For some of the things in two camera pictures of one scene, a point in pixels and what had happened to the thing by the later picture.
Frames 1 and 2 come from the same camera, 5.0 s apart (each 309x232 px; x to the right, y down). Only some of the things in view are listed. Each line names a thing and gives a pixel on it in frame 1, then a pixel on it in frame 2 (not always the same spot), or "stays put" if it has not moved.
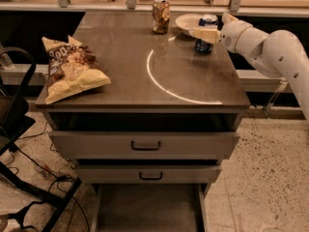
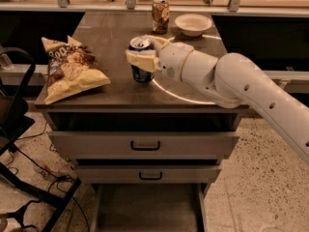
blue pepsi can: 201,45 -> 141,74
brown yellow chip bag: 72,68 stays put
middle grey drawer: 149,174 stays put
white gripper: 231,35 -> 173,61
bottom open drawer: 149,207 stays put
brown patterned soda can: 161,15 stays put
